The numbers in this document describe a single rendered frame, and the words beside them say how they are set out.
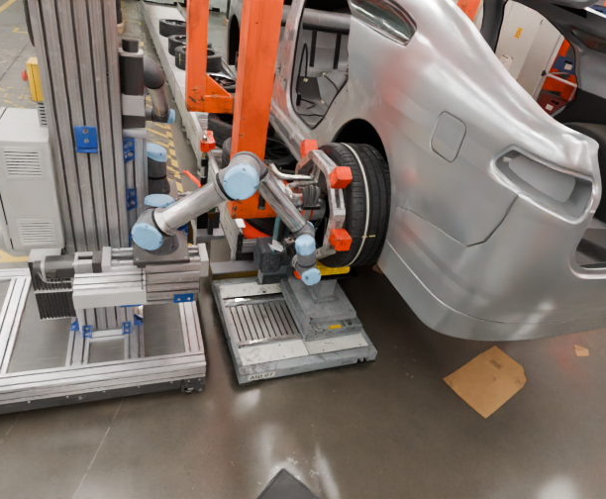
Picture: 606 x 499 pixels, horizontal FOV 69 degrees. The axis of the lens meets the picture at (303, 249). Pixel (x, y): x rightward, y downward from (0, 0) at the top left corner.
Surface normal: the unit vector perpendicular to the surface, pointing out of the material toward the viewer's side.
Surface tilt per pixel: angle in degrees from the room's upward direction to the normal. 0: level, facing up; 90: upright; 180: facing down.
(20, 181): 90
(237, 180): 85
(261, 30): 90
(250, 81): 90
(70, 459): 0
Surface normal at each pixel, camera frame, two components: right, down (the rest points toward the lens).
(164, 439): 0.17, -0.82
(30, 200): 0.30, 0.58
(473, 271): -0.72, 0.32
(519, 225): -0.52, 0.39
